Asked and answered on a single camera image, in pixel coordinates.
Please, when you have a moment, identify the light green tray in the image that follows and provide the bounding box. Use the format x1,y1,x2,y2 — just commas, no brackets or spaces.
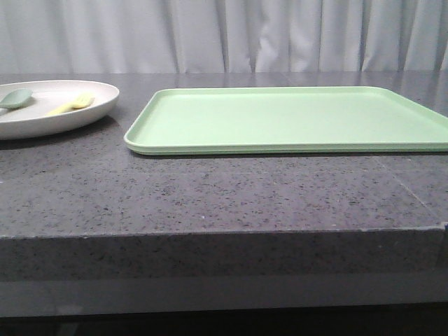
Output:
124,86,447,155

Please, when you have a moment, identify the white curtain backdrop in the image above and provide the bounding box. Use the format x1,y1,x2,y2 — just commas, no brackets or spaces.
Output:
1,1,447,74

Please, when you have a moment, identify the yellow plastic fork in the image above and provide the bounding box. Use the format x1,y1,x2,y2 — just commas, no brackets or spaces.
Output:
45,92,95,116

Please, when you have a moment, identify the teal green spoon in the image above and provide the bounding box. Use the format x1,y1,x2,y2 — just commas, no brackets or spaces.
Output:
0,88,32,109

